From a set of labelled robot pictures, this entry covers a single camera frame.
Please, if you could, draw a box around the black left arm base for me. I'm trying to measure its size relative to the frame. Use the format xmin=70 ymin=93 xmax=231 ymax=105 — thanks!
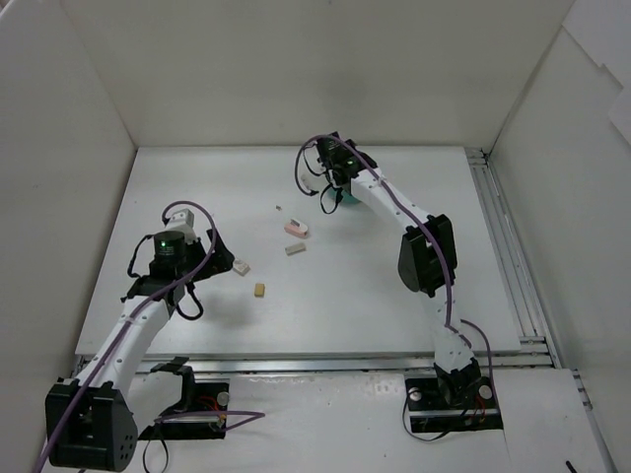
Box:
xmin=139 ymin=358 xmax=230 ymax=440

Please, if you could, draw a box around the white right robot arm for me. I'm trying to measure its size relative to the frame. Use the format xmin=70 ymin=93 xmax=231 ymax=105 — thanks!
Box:
xmin=315 ymin=132 xmax=482 ymax=409

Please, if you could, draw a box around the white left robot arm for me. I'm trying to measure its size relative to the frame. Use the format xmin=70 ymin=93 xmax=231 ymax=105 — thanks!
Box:
xmin=35 ymin=224 xmax=235 ymax=472

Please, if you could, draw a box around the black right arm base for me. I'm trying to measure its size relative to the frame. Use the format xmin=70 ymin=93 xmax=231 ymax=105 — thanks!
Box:
xmin=402 ymin=376 xmax=504 ymax=442

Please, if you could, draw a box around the white staples box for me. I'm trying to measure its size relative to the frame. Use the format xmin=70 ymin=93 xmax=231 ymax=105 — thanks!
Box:
xmin=233 ymin=258 xmax=250 ymax=276

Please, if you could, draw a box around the teal round desk organizer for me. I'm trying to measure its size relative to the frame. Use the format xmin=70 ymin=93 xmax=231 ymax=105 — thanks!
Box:
xmin=340 ymin=191 xmax=361 ymax=206

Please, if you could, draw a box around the yellow eraser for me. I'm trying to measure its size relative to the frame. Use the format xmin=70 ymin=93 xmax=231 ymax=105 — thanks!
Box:
xmin=253 ymin=283 xmax=265 ymax=298

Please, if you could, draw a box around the grey white eraser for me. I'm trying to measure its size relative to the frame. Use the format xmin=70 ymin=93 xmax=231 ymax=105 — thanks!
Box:
xmin=285 ymin=242 xmax=307 ymax=256

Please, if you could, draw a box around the pink white mini stapler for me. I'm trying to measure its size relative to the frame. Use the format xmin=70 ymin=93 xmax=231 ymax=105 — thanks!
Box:
xmin=284 ymin=219 xmax=309 ymax=238

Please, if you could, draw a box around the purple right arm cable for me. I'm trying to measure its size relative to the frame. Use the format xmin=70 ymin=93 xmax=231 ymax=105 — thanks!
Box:
xmin=294 ymin=135 xmax=496 ymax=395

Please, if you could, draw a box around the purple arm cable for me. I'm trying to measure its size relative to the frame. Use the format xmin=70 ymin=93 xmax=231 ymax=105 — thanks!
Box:
xmin=36 ymin=199 xmax=266 ymax=473
xmin=294 ymin=135 xmax=496 ymax=395

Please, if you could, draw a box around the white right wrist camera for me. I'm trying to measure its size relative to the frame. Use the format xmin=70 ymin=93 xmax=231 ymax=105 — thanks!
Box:
xmin=300 ymin=171 xmax=323 ymax=194

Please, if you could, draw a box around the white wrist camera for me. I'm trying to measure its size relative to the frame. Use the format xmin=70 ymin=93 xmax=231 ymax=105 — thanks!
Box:
xmin=300 ymin=171 xmax=323 ymax=194
xmin=165 ymin=209 xmax=197 ymax=244

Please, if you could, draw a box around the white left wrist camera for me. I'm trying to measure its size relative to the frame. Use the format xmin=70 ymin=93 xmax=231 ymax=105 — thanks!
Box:
xmin=165 ymin=209 xmax=197 ymax=244

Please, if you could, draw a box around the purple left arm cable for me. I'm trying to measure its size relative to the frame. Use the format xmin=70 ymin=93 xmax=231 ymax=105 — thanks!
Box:
xmin=36 ymin=199 xmax=266 ymax=473

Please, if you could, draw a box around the aluminium rail frame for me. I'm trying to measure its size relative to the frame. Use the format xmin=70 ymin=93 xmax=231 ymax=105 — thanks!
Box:
xmin=75 ymin=146 xmax=589 ymax=405

